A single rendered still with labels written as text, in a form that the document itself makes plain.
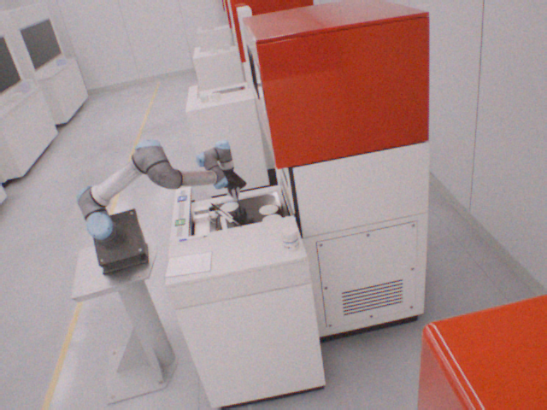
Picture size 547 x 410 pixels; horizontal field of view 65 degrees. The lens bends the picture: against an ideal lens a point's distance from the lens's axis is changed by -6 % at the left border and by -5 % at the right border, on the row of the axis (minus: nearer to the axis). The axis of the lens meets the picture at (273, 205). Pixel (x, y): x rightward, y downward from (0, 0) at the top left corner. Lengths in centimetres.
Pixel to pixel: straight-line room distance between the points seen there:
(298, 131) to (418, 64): 60
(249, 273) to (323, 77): 90
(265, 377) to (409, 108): 150
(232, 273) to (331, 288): 77
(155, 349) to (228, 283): 100
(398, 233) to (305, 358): 81
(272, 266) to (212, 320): 39
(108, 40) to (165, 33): 121
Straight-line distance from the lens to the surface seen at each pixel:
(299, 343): 228
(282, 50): 192
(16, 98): 712
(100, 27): 1031
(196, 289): 199
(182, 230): 232
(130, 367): 306
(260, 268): 193
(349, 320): 275
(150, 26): 1014
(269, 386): 249
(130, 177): 215
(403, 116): 216
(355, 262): 247
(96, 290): 237
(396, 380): 268
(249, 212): 243
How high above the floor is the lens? 214
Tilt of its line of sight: 30 degrees down
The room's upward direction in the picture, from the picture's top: 10 degrees counter-clockwise
